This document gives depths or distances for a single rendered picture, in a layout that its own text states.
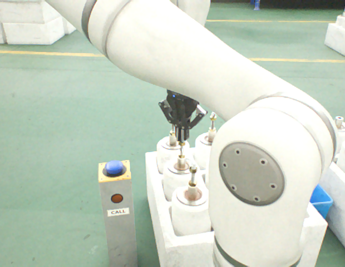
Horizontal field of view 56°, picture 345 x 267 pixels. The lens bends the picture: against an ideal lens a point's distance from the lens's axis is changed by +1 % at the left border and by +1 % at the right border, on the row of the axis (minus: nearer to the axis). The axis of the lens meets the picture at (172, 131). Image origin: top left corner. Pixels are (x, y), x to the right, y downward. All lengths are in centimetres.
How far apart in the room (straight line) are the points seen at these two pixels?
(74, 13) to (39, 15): 281
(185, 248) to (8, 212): 66
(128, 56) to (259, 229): 21
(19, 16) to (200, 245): 281
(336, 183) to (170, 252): 54
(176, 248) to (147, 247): 24
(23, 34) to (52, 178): 215
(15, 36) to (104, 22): 299
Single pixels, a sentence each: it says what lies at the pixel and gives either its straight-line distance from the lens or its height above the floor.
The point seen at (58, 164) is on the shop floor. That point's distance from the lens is 138.
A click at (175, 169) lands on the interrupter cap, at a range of 84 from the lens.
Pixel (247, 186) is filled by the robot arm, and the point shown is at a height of 58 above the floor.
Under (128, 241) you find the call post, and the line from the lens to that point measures 85.
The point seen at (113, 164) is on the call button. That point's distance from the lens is 74.
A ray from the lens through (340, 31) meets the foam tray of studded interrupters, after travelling 311.
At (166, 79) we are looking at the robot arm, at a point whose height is 63.
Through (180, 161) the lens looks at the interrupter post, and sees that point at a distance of 83.
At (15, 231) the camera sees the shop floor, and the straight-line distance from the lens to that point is 114.
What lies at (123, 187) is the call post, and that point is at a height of 29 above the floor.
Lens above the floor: 75
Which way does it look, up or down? 29 degrees down
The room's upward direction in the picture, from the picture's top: straight up
